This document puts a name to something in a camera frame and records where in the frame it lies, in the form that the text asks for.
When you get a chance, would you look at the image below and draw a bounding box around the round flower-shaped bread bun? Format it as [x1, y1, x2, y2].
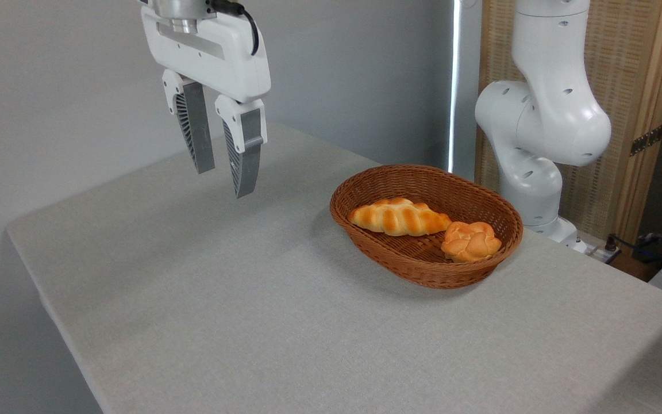
[441, 221, 503, 263]

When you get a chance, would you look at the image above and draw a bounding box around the brown oval wicker basket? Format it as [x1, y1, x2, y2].
[329, 164, 524, 289]

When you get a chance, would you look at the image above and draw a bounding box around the long braided bread loaf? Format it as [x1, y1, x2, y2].
[348, 197, 453, 237]

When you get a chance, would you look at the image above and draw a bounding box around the black power cable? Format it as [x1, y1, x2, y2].
[606, 233, 662, 260]

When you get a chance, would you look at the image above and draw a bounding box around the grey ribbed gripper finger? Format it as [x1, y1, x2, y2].
[162, 68, 216, 174]
[214, 94, 267, 199]

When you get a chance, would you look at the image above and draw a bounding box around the dark metal screen hinge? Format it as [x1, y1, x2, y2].
[630, 124, 662, 157]

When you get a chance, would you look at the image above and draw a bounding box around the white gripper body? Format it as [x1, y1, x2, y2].
[140, 6, 272, 105]

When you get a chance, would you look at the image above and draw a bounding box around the wooden woven folding screen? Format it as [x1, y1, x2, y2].
[475, 0, 662, 248]

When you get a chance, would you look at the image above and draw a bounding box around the white power strip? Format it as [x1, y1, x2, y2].
[585, 240, 622, 265]

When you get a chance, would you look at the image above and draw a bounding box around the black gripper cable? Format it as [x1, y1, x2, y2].
[209, 0, 260, 56]

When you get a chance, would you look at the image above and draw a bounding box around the grey tablecloth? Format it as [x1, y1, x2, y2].
[6, 122, 662, 414]

